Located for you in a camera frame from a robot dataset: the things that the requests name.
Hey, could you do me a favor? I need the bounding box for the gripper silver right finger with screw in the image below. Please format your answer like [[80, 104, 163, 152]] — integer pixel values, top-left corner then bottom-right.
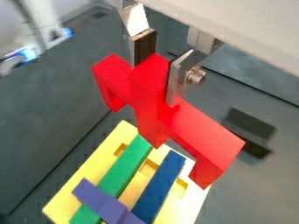
[[166, 27, 223, 107]]

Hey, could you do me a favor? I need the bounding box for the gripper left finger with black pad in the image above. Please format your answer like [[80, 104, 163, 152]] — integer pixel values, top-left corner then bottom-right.
[[117, 3, 156, 67]]

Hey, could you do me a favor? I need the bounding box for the red cross-shaped block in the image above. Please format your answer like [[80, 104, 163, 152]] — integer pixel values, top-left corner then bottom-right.
[[92, 53, 244, 188]]

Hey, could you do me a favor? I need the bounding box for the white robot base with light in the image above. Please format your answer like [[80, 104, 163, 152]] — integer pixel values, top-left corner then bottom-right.
[[0, 0, 75, 78]]

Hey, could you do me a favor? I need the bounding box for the yellow base board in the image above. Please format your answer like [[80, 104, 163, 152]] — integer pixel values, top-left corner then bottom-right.
[[41, 121, 210, 224]]

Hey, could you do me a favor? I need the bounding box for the black block holder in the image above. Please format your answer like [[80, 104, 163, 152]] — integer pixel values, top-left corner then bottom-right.
[[222, 108, 276, 159]]

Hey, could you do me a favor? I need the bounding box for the green long bar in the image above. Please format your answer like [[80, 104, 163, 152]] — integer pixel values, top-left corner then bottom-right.
[[69, 135, 152, 224]]

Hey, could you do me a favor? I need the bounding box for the blue long bar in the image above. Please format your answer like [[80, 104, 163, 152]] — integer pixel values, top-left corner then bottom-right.
[[131, 150, 186, 224]]

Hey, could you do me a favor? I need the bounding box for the purple cross-shaped block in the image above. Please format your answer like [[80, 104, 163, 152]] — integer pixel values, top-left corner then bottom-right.
[[69, 178, 145, 224]]

